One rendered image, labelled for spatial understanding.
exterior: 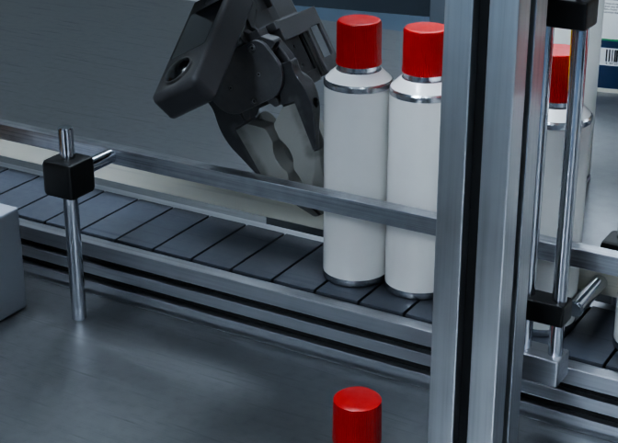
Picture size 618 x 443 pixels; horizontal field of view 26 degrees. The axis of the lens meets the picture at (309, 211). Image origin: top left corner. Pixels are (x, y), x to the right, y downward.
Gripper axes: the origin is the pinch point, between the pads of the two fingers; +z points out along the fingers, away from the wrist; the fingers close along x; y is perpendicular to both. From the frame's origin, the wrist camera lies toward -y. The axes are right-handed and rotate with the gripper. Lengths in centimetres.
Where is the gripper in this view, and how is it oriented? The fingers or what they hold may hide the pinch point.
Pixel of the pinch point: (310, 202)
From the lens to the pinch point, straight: 104.7
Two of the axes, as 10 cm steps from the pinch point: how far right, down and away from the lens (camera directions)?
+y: 5.1, -3.3, 8.0
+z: 4.3, 9.0, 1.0
